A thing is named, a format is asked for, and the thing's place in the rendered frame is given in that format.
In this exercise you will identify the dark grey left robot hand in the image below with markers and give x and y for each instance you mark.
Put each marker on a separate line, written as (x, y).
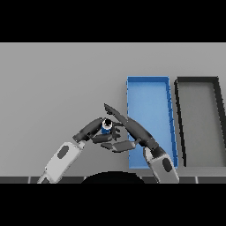
(91, 129)

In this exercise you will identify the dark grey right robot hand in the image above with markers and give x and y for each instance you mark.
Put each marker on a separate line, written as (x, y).
(135, 131)

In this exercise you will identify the blue pipe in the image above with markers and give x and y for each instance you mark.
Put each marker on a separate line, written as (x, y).
(107, 127)

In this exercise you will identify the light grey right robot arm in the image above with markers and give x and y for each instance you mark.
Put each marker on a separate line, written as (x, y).
(161, 166)

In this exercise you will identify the blue bin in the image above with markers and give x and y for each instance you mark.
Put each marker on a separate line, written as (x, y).
(150, 117)

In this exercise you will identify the dark grey bin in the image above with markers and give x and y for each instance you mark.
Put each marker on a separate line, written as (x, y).
(200, 123)

